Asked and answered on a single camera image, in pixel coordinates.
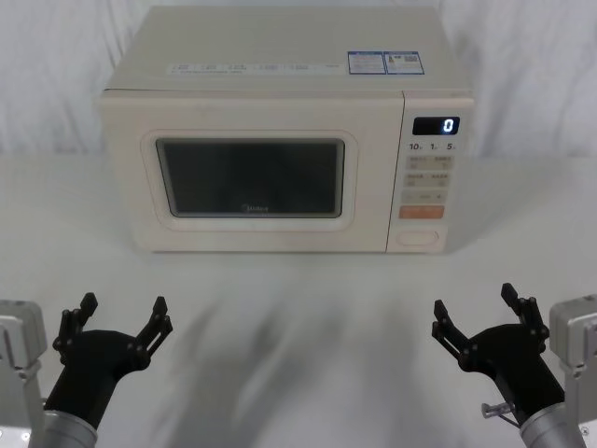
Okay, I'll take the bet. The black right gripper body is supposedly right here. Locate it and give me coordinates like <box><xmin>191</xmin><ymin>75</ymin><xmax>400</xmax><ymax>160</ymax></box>
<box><xmin>458</xmin><ymin>323</ymin><xmax>566</xmax><ymax>424</ymax></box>

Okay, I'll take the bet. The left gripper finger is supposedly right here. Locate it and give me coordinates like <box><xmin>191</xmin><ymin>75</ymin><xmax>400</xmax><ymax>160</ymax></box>
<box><xmin>51</xmin><ymin>292</ymin><xmax>100</xmax><ymax>363</ymax></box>
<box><xmin>124</xmin><ymin>295</ymin><xmax>174</xmax><ymax>372</ymax></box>

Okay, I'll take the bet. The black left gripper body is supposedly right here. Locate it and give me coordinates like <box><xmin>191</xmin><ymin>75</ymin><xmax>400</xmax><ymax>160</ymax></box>
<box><xmin>43</xmin><ymin>328</ymin><xmax>151</xmax><ymax>428</ymax></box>

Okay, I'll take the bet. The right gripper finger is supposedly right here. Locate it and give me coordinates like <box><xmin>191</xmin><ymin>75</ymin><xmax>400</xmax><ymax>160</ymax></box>
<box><xmin>431</xmin><ymin>299</ymin><xmax>481</xmax><ymax>374</ymax></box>
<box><xmin>500</xmin><ymin>282</ymin><xmax>550</xmax><ymax>358</ymax></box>

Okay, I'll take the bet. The white table cloth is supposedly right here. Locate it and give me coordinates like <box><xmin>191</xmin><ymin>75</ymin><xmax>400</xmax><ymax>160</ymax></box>
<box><xmin>0</xmin><ymin>149</ymin><xmax>597</xmax><ymax>448</ymax></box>

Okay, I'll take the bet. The oven control panel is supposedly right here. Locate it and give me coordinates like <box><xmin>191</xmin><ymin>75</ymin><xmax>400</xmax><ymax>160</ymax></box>
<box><xmin>385</xmin><ymin>90</ymin><xmax>478</xmax><ymax>254</ymax></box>

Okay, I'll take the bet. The cream microwave oven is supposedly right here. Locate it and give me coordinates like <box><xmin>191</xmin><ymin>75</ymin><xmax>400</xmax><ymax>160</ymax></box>
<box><xmin>92</xmin><ymin>5</ymin><xmax>478</xmax><ymax>256</ymax></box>

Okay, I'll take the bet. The white curtain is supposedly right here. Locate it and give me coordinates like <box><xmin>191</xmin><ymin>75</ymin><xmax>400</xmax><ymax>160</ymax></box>
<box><xmin>0</xmin><ymin>0</ymin><xmax>597</xmax><ymax>159</ymax></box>

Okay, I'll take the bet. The thin cable with silver plug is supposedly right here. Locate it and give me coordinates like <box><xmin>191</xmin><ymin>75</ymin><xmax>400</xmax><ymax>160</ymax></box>
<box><xmin>481</xmin><ymin>402</ymin><xmax>522</xmax><ymax>428</ymax></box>

